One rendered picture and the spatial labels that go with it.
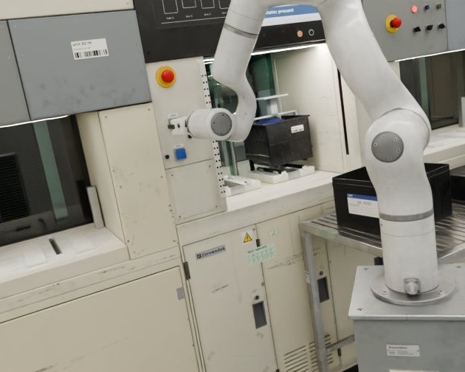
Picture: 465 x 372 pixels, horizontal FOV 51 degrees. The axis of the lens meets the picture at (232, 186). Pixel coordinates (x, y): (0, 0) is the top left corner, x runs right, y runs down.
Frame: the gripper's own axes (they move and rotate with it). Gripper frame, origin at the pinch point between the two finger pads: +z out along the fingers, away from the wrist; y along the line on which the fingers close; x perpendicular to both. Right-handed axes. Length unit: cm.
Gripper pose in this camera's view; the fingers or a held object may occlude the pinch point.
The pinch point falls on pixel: (178, 123)
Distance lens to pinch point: 157.7
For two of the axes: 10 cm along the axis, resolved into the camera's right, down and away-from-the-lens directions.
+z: -4.5, -1.2, 8.9
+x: -1.6, -9.7, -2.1
